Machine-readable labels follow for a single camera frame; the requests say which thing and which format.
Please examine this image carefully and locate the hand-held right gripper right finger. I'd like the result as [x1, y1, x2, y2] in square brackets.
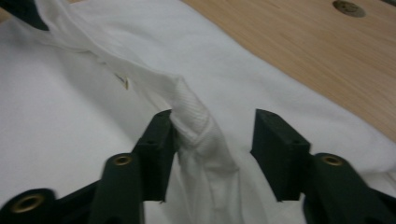
[250, 108, 312, 203]

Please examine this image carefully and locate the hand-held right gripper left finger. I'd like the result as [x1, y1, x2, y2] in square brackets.
[132, 109, 180, 203]

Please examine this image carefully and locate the white printed t-shirt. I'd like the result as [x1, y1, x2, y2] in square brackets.
[0, 0, 396, 224]

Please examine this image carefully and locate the grey round table grommet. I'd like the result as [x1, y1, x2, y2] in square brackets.
[332, 0, 367, 19]

